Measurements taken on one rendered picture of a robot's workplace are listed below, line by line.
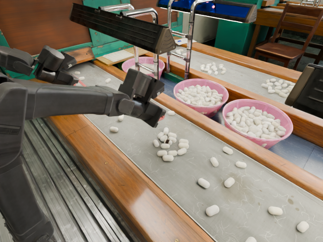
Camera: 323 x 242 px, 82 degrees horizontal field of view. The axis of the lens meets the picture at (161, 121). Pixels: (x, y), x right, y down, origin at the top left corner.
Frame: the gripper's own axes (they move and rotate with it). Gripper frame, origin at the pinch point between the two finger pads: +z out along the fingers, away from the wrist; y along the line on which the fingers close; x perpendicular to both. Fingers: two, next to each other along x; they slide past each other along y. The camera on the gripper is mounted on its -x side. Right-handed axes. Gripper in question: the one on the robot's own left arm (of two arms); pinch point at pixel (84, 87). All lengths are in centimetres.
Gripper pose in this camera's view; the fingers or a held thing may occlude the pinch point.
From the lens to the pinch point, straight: 93.7
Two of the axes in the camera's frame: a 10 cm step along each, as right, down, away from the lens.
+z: 5.5, 1.6, 8.2
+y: -6.9, -4.6, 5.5
